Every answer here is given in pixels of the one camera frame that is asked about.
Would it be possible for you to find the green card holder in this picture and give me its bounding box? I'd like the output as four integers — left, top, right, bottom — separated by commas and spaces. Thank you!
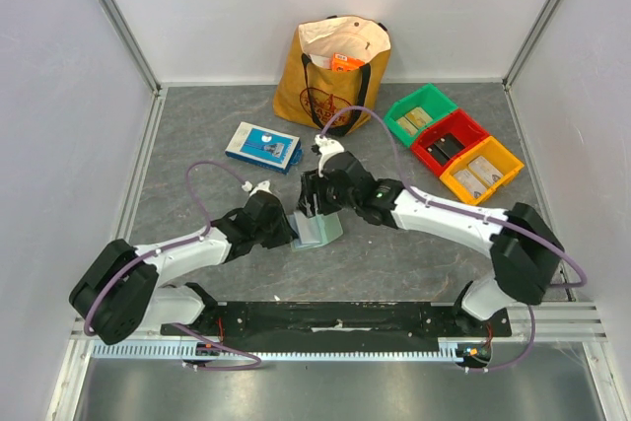
288, 210, 343, 251

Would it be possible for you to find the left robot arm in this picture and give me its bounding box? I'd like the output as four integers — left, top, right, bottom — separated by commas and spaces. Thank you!
69, 190, 299, 345

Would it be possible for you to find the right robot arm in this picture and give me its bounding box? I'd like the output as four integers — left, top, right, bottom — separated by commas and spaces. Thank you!
298, 152, 560, 336

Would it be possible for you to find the gold card in green bin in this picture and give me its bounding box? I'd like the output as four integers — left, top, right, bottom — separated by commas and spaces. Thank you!
405, 106, 433, 129

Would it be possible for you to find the black card in red bin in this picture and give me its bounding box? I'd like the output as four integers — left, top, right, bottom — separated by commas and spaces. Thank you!
427, 137, 464, 166

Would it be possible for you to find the silver card in yellow bin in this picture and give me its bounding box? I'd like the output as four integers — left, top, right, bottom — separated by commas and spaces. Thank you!
467, 156, 504, 187

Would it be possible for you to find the blue white product box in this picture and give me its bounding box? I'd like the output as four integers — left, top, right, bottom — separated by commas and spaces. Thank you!
225, 121, 303, 175

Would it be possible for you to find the green plastic bin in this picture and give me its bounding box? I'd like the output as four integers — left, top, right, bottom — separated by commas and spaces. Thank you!
385, 84, 457, 148

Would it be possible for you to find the red plastic bin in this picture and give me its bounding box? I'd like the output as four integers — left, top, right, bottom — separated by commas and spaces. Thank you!
410, 108, 490, 177

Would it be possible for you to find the brown tote bag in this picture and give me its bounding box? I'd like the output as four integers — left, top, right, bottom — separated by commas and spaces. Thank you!
273, 16, 391, 137

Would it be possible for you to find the orange box in bag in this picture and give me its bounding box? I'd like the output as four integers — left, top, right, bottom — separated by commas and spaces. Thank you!
330, 53, 365, 72

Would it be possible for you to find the yellow plastic bin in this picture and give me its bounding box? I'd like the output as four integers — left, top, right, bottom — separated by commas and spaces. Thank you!
439, 136, 525, 205

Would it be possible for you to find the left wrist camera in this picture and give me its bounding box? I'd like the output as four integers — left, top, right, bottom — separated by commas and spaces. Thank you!
241, 179, 272, 196

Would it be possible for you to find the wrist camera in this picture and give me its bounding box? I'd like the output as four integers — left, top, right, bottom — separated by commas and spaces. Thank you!
314, 134, 345, 177
241, 179, 272, 196

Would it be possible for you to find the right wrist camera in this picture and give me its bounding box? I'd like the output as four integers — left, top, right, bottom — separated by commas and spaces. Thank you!
314, 134, 345, 177

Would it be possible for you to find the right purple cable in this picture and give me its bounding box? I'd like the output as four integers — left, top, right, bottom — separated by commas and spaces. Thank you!
319, 105, 589, 374

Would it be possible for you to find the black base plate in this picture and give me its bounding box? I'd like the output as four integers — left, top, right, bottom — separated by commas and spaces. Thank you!
189, 302, 512, 342

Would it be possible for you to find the slotted cable duct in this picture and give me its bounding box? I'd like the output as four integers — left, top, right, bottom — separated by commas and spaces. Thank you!
91, 339, 463, 363

